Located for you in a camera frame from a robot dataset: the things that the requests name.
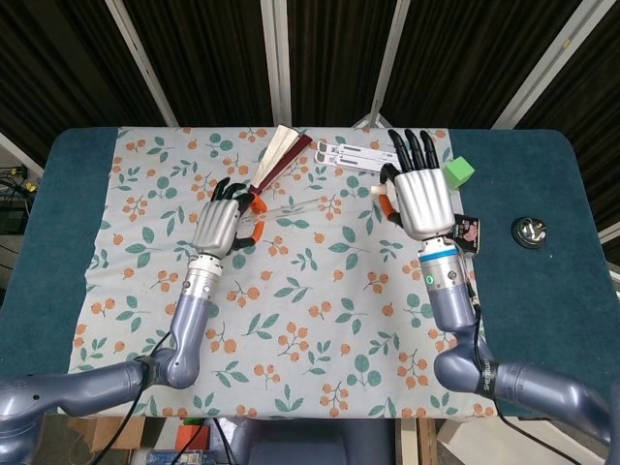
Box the wooden board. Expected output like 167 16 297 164
394 418 440 465

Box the black equipment with cables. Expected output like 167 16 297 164
0 164 43 233

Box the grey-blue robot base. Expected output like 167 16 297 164
232 417 396 465

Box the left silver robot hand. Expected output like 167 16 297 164
192 177 267 258

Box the orange fruit print tablecloth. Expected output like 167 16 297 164
67 126 500 420

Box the orange box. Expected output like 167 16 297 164
174 418 210 451

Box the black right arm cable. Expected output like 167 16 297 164
462 256 620 459

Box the white frame post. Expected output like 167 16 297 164
491 0 602 130
105 0 178 128
357 0 413 128
260 0 294 128

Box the brown cardboard box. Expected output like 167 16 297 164
89 416 146 454

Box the metal call bell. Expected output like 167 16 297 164
511 216 549 248

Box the dark red folding fan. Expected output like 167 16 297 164
244 124 314 198

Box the clear glass tube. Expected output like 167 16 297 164
239 195 326 227

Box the blue printed box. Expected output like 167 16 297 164
144 449 220 465

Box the green cube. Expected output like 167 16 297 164
443 155 476 190

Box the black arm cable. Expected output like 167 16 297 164
106 328 175 465
462 256 620 459

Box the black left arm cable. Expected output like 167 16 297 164
106 328 175 465

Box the black luncheon meat can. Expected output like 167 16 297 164
452 212 485 256

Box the teal table cover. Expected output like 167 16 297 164
0 126 620 420

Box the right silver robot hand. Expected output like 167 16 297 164
379 128 456 242

